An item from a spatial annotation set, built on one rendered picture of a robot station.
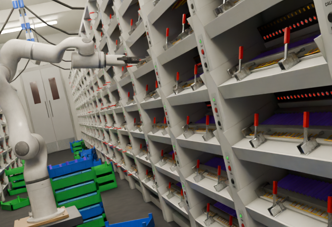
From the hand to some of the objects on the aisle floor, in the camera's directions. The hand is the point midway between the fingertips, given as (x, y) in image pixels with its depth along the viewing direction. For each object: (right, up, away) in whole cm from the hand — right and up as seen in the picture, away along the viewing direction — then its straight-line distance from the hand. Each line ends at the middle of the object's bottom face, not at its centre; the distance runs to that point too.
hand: (134, 60), depth 237 cm
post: (+41, -89, -17) cm, 100 cm away
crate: (-40, -107, +77) cm, 137 cm away
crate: (-7, -100, +37) cm, 106 cm away
